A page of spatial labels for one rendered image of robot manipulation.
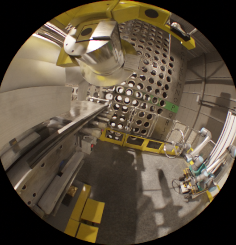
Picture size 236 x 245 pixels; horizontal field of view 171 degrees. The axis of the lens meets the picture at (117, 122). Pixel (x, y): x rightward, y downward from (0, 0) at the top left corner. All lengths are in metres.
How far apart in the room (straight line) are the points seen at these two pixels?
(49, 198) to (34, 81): 0.60
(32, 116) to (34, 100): 0.05
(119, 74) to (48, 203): 0.88
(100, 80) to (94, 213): 0.85
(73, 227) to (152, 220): 1.06
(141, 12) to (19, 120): 0.61
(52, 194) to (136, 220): 1.06
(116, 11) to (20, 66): 0.39
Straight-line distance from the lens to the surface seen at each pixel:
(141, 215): 1.37
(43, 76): 0.40
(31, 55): 0.41
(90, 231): 0.66
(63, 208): 0.66
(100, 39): 0.29
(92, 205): 0.64
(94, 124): 0.81
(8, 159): 0.44
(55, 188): 0.61
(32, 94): 0.31
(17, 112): 0.29
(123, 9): 0.43
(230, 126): 1.94
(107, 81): 0.50
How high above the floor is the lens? 1.22
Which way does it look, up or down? 21 degrees down
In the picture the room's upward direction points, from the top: 14 degrees clockwise
